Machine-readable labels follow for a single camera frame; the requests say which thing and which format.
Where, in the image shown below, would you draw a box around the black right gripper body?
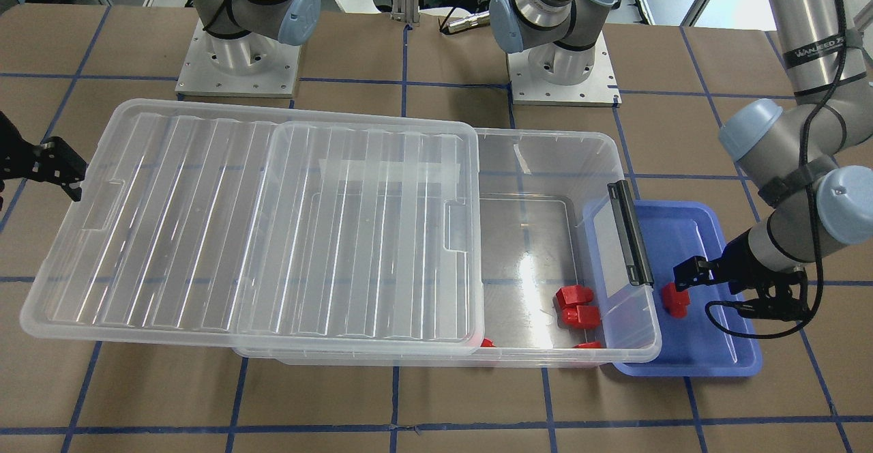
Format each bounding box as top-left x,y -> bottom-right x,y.
1,112 -> 31,190

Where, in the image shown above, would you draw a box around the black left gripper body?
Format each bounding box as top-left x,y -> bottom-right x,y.
709,231 -> 805,297

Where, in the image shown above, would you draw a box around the clear plastic box lid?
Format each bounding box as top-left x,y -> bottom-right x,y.
20,99 -> 484,356

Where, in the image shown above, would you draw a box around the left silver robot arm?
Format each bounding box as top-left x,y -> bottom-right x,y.
711,0 -> 871,294

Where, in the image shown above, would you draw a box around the clear plastic storage box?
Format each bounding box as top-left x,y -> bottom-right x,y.
237,128 -> 663,367

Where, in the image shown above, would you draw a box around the blue plastic tray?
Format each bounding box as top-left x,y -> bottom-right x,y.
615,199 -> 762,377

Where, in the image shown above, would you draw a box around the black box latch handle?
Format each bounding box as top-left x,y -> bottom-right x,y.
607,179 -> 654,286

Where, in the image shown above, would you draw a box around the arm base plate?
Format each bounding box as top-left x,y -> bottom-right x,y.
175,21 -> 303,98
506,33 -> 623,107

